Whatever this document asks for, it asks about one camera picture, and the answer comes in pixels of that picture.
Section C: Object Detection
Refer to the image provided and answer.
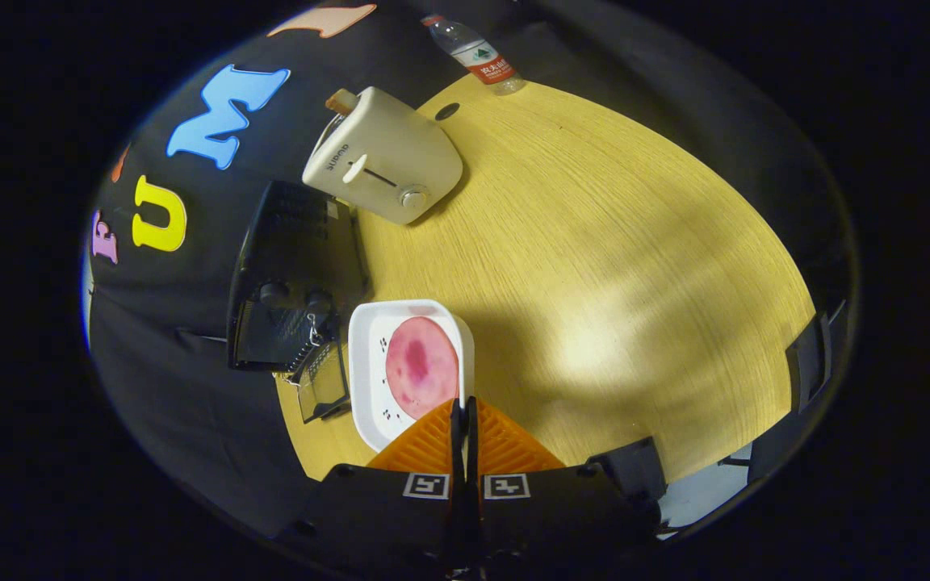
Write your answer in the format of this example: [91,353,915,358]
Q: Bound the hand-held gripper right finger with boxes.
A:
[467,395,661,568]

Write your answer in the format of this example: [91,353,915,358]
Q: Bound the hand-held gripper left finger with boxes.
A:
[275,399,467,570]

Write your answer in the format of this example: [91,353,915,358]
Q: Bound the white rectangular food dish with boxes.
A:
[348,299,475,453]

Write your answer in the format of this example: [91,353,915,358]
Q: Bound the pink round meat slice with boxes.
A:
[385,316,460,420]

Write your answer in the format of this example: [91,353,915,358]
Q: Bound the black toaster oven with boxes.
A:
[227,179,369,424]

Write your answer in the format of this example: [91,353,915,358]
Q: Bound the white pop-up toaster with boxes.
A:
[302,86,464,226]

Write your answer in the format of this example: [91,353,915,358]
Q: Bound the black office chair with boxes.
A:
[784,300,849,416]

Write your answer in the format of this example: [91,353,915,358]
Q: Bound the clear water bottle red label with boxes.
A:
[421,14,527,96]

